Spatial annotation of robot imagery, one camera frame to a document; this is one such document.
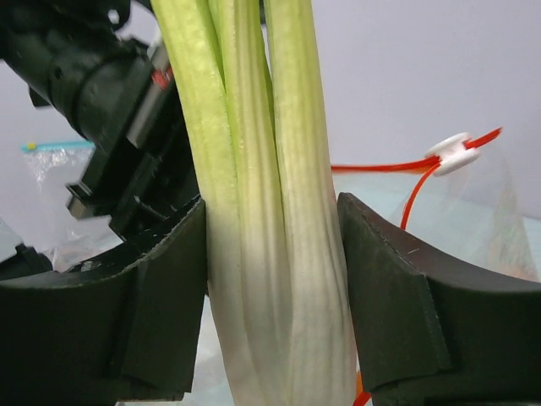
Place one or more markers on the clear bag with orange zipper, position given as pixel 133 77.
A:
pixel 459 198

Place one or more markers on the toy green onion leek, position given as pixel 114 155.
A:
pixel 248 78

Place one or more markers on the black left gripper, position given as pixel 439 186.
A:
pixel 119 94

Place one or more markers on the clear bag with teal zipper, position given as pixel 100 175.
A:
pixel 53 166

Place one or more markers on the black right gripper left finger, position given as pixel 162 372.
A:
pixel 122 325

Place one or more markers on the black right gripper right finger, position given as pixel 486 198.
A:
pixel 432 329

